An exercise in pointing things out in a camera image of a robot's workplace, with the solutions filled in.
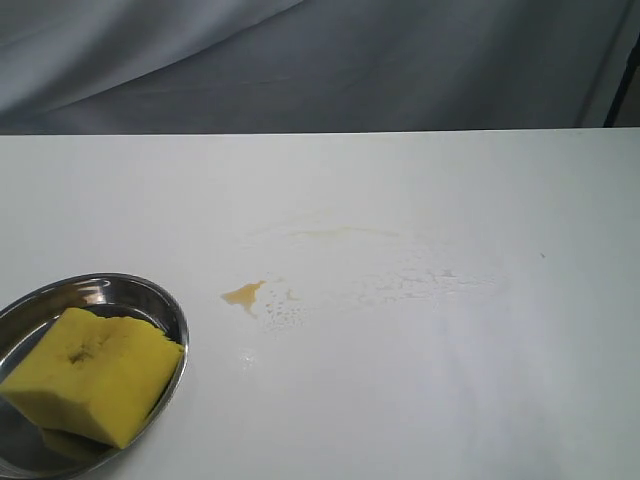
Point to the yellow sponge block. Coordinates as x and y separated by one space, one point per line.
94 377

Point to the brown liquid spill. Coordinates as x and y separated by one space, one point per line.
244 297

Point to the black light stand pole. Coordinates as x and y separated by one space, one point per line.
622 97

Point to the round steel bowl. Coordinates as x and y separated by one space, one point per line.
31 452

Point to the grey backdrop cloth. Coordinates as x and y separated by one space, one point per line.
220 67

